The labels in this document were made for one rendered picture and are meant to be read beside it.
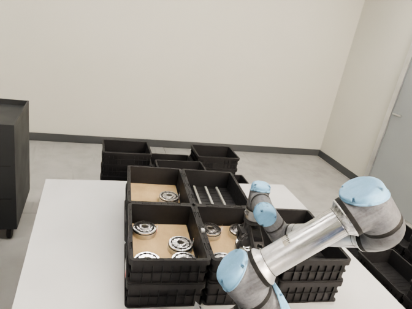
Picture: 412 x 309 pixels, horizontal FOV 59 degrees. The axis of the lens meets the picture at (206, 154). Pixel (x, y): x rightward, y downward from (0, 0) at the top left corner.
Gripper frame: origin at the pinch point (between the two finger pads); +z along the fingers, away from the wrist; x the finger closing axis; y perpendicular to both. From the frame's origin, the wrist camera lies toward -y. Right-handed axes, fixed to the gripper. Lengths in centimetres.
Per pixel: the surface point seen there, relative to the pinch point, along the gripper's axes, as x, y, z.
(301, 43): -178, 354, -74
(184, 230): 21.0, 24.7, 2.0
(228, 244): 2.2, 14.6, 2.0
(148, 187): 35, 66, 2
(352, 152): -260, 291, 51
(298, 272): -20.2, -8.3, -1.9
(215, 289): 12.9, -7.5, 6.8
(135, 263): 44.9, -8.6, -6.8
